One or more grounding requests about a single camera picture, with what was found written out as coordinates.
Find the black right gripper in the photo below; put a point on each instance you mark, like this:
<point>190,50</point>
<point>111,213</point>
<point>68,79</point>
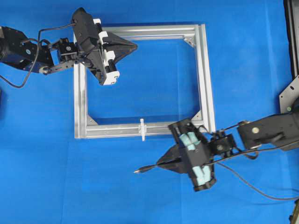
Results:
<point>189,155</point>

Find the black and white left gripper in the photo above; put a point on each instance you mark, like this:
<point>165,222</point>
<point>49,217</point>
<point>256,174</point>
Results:
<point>92,42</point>

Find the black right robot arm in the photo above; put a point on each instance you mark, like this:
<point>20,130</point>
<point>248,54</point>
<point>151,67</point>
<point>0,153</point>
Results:
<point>281,130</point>

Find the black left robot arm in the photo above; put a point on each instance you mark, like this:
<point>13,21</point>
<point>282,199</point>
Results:
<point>38,55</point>

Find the dark object bottom right corner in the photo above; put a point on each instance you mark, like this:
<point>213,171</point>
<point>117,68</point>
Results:
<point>294,217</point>

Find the blue table mat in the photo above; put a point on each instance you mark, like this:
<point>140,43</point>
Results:
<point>49,177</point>

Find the aluminium extrusion frame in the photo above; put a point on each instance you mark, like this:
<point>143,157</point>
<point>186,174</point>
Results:
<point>195,35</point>

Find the black rail at right edge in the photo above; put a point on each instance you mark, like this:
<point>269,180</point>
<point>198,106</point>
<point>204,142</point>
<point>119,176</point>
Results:
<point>292,26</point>

